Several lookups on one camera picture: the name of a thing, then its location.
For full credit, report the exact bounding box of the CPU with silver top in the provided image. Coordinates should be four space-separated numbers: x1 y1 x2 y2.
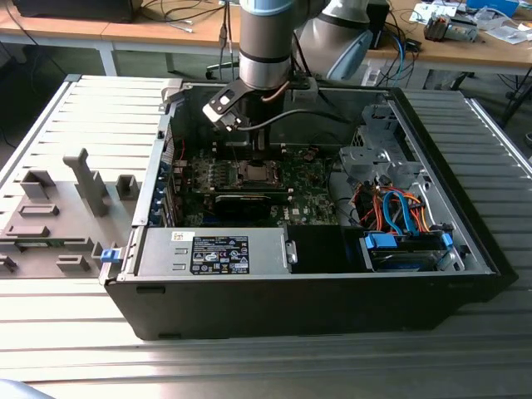
244 162 272 183

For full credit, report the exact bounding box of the metal socket cover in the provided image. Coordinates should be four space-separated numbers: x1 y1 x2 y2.
236 160 286 188

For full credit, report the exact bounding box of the office chair base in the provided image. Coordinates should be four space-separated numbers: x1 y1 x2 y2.
205 61 234 81

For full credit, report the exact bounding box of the black graphics card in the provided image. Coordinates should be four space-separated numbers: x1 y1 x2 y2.
214 191 271 221

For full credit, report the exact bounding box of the green motherboard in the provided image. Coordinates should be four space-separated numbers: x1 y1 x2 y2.
172 143 346 228

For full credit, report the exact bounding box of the silver metal disk bay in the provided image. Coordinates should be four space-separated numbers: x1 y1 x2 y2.
338 103 425 184

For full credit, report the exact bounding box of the black plastic shroud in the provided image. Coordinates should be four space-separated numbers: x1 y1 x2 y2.
286 226 362 274

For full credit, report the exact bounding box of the grey power supply unit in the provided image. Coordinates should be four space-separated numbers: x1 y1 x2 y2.
136 227 290 278

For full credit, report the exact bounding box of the hard disk in blue carrier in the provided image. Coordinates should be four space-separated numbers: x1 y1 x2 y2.
359 230 454 273

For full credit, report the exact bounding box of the wooden desk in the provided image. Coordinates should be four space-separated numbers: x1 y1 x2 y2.
365 0 532 88
0 0 241 78

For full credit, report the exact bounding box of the black PC case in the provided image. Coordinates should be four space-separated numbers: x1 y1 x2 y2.
98 81 520 342

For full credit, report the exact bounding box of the grey electronic device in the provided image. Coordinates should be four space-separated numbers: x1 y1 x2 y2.
423 12 479 42

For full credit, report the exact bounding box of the black equipment box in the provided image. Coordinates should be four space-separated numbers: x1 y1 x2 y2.
12 0 136 24

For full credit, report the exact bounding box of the grey parts rack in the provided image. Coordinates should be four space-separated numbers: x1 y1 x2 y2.
0 147 145 279

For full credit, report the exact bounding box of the blue cardboard box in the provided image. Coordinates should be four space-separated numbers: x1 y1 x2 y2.
465 0 520 17

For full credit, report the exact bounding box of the pale blue rounded object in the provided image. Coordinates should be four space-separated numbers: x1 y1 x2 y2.
0 377 55 399

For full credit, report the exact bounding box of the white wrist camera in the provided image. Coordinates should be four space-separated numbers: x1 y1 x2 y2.
202 81 246 133

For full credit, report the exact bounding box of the grey case handle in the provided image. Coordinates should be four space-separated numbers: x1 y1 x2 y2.
160 80 185 104

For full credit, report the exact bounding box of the orange wire bundle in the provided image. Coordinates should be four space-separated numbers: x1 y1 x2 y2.
356 185 436 234

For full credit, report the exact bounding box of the blue data wire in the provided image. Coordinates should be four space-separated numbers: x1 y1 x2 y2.
381 189 421 238

